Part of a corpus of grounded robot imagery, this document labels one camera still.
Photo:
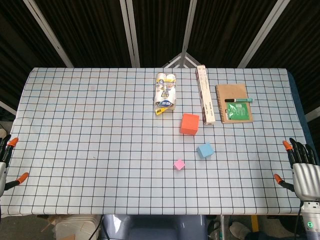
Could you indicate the pink foam cube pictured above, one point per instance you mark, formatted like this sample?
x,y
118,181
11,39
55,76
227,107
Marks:
x,y
179,165

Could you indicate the white shoe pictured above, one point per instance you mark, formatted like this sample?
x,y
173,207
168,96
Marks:
x,y
238,228

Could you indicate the triangular metal frame bracket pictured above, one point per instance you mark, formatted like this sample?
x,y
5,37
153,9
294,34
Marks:
x,y
172,60

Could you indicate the white metal table leg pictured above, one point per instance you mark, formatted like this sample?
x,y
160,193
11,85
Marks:
x,y
222,227

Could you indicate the brown spiral notebook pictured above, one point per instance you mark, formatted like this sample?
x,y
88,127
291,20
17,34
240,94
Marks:
x,y
232,91

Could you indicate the green marker pen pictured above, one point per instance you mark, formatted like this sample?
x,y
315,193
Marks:
x,y
240,100

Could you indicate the white plastic bin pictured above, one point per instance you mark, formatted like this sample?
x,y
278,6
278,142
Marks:
x,y
75,227

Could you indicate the white metal frame post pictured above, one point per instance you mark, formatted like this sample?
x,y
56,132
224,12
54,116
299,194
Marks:
x,y
263,32
50,35
7,108
313,113
133,32
188,32

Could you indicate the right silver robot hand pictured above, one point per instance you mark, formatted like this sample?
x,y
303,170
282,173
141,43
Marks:
x,y
306,180

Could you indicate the blue foam cube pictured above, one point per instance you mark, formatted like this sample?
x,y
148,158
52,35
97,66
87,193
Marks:
x,y
205,150

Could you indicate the dark blue table cover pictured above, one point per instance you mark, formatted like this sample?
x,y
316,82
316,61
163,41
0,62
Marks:
x,y
300,100

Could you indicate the long white cardboard box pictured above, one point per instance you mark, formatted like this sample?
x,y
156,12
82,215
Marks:
x,y
205,95

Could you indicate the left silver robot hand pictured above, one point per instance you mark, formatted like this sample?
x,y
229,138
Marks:
x,y
12,142

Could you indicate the orange foam cube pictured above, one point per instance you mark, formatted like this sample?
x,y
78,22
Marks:
x,y
189,125

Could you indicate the grey-blue robot torso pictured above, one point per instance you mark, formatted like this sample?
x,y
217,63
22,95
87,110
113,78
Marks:
x,y
155,230

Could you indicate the green sachet packet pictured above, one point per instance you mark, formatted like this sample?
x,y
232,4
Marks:
x,y
237,112

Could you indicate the checked light blue tablecloth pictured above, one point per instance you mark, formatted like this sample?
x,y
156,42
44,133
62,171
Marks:
x,y
100,137

